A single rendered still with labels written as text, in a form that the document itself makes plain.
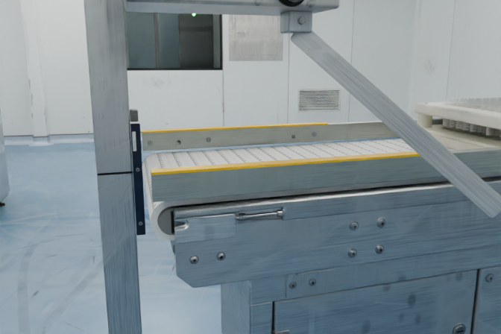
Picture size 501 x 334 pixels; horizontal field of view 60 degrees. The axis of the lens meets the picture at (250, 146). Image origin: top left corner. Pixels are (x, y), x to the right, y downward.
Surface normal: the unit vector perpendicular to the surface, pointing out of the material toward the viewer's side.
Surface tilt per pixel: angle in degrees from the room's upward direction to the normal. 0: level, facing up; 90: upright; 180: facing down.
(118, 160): 90
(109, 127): 90
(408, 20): 90
